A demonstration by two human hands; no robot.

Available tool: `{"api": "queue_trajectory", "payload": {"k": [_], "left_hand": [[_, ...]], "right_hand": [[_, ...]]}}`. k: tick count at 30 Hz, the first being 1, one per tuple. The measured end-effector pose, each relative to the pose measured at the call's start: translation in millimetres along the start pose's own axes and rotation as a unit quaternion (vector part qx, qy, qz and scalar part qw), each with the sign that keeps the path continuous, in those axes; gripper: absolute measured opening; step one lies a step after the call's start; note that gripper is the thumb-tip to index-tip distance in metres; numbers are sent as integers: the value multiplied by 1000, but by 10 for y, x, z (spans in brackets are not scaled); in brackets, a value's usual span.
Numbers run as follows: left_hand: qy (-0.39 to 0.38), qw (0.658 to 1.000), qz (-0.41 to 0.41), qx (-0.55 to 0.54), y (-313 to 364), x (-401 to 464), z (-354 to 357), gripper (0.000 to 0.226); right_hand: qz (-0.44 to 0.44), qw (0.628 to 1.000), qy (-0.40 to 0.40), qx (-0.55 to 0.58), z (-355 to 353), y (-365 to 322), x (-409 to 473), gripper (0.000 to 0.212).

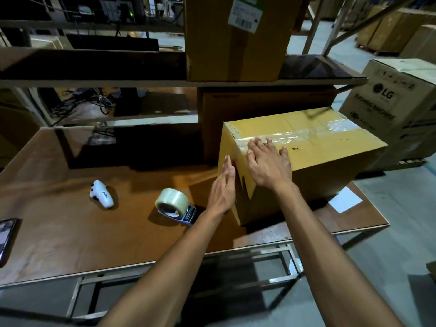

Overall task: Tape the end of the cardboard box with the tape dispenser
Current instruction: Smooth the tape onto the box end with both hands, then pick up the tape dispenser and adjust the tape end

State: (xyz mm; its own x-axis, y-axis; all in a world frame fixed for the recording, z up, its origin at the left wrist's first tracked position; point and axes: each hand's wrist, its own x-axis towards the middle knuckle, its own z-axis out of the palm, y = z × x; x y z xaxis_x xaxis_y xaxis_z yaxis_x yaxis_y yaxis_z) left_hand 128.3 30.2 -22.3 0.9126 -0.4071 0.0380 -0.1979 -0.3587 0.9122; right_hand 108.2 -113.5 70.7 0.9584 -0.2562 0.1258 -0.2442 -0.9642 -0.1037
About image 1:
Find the white printed appliance carton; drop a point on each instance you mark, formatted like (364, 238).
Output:
(391, 98)

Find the yellow taped cardboard box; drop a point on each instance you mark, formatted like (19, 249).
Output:
(327, 149)

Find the person's right thumb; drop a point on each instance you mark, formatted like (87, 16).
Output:
(251, 161)

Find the grey metal table frame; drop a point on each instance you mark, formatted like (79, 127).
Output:
(238, 262)

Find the black smartphone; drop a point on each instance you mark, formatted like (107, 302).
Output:
(6, 236)

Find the grey metal shelf rack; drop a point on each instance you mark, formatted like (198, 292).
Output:
(102, 66)

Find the group of brown cartons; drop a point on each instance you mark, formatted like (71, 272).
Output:
(391, 28)

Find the person's left forearm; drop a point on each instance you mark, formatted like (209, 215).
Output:
(177, 269)

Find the person's left fingers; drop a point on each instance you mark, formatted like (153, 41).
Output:
(227, 171)

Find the dark brown cardboard box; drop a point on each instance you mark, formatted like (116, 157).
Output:
(245, 108)

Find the person's right hand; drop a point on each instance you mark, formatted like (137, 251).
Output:
(270, 168)

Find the person's left hand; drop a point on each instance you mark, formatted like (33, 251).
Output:
(222, 192)

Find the person's right middle finger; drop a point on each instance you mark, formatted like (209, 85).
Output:
(261, 146)

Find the white handheld controller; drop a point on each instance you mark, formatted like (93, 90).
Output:
(101, 194)

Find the electronic device with green light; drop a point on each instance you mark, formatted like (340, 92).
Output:
(117, 10)

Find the person's right little finger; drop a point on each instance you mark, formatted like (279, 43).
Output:
(284, 155)

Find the white paper sheet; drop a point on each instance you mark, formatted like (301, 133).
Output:
(345, 200)

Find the person's right forearm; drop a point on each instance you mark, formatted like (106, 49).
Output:
(327, 262)

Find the wooden pallet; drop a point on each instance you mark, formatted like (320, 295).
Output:
(412, 163)

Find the brown labelled cardboard box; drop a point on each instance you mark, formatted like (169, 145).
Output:
(218, 47)

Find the clear tape dispenser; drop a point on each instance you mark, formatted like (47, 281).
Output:
(172, 202)

